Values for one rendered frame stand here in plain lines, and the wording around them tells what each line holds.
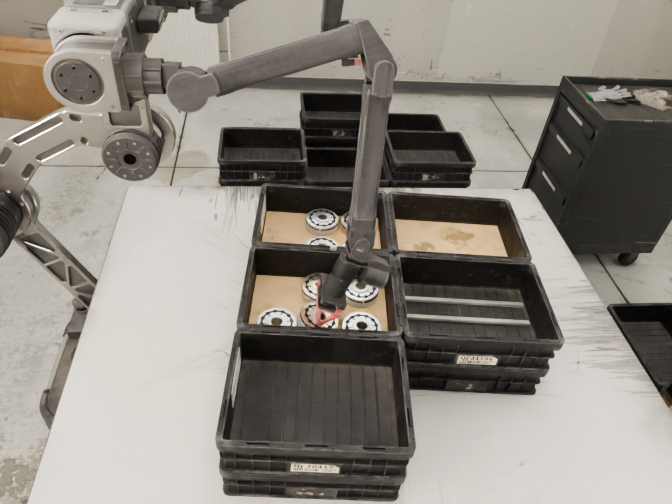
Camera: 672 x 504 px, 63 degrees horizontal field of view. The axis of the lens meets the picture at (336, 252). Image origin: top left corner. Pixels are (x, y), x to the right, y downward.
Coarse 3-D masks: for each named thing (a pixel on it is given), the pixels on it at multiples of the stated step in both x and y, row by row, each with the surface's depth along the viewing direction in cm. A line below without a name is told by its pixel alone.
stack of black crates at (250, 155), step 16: (224, 128) 263; (240, 128) 264; (256, 128) 265; (272, 128) 266; (288, 128) 267; (224, 144) 267; (240, 144) 269; (256, 144) 270; (272, 144) 271; (288, 144) 272; (304, 144) 258; (224, 160) 242; (240, 160) 243; (256, 160) 244; (272, 160) 245; (288, 160) 246; (304, 160) 247; (224, 176) 249; (240, 176) 250; (256, 176) 250; (272, 176) 251; (288, 176) 252; (304, 176) 256
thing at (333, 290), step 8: (328, 280) 132; (336, 280) 130; (352, 280) 131; (328, 288) 132; (336, 288) 131; (344, 288) 131; (328, 296) 132; (336, 296) 132; (344, 296) 134; (336, 304) 131; (344, 304) 132
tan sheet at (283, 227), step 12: (276, 216) 177; (288, 216) 178; (300, 216) 178; (264, 228) 172; (276, 228) 172; (288, 228) 173; (300, 228) 173; (264, 240) 168; (276, 240) 168; (288, 240) 169; (300, 240) 169; (336, 240) 170
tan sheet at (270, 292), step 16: (256, 288) 152; (272, 288) 153; (288, 288) 153; (256, 304) 148; (272, 304) 148; (288, 304) 149; (304, 304) 149; (384, 304) 151; (256, 320) 144; (384, 320) 147
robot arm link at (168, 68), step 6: (162, 66) 105; (168, 66) 105; (174, 66) 105; (180, 66) 108; (162, 72) 105; (168, 72) 105; (174, 72) 106; (198, 72) 107; (162, 78) 106; (168, 78) 106; (162, 84) 107
